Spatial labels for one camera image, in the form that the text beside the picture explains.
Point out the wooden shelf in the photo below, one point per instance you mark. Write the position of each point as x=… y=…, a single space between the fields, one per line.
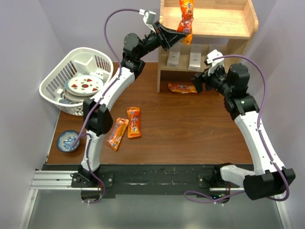
x=226 y=25

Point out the aluminium rail frame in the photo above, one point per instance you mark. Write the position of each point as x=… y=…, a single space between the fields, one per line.
x=54 y=204

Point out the orange razor pack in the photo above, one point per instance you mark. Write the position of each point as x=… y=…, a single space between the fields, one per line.
x=117 y=133
x=182 y=89
x=134 y=115
x=185 y=25

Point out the orange razor pack under shelf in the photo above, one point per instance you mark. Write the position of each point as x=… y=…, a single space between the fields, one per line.
x=182 y=89

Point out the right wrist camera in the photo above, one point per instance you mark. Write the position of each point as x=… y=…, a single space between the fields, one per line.
x=217 y=60

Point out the blue patterned bowl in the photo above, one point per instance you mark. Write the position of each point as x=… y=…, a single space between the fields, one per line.
x=66 y=140

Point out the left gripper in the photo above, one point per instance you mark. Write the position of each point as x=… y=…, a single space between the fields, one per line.
x=170 y=37

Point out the white Harry's razor box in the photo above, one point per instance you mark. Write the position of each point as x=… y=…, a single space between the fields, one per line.
x=174 y=56

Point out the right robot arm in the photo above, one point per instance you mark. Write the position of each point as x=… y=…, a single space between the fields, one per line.
x=269 y=177

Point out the painted fruit plate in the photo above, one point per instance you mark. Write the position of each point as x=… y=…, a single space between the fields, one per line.
x=84 y=85

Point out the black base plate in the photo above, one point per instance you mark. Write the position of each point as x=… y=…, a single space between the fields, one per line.
x=149 y=180

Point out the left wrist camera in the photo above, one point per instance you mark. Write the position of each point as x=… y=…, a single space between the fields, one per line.
x=148 y=17

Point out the white plastic basket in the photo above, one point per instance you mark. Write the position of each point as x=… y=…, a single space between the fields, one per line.
x=78 y=62

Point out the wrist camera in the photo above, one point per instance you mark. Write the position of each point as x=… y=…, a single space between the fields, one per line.
x=217 y=60
x=148 y=17

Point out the stacked plates underneath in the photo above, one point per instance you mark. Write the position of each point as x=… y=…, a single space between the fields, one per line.
x=71 y=98

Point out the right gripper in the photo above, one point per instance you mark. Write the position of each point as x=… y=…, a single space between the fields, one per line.
x=200 y=78

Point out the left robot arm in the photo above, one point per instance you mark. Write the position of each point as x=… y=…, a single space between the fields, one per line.
x=97 y=118

